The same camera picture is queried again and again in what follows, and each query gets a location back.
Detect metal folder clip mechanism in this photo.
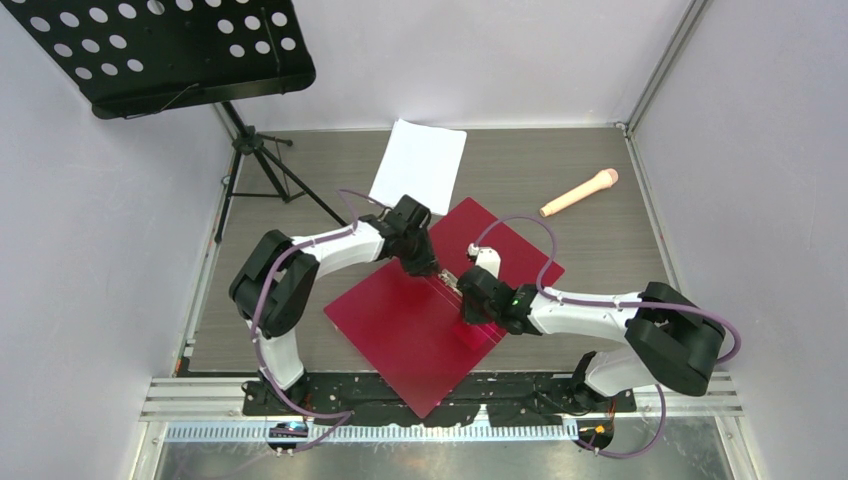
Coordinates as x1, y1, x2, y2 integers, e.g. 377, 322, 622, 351
437, 269, 461, 295

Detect red plastic folder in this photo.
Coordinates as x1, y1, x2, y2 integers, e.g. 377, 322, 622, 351
324, 198, 564, 394

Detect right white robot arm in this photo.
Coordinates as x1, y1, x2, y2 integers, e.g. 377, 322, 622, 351
457, 266, 727, 411

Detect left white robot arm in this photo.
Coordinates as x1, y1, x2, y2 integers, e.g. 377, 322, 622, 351
229, 195, 439, 414

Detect white paper sheets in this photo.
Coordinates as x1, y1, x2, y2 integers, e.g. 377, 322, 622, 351
369, 119, 467, 216

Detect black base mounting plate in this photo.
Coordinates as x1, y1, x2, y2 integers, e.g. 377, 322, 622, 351
241, 371, 636, 428

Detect beige toy microphone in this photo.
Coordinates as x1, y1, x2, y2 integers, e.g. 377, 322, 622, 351
539, 168, 619, 218

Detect black perforated music stand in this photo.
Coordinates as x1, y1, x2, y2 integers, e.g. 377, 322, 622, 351
4, 1, 317, 202

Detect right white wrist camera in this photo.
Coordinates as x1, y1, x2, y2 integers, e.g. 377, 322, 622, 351
467, 244, 501, 278

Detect aluminium rail frame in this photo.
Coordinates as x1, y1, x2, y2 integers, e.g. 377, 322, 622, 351
140, 371, 743, 447

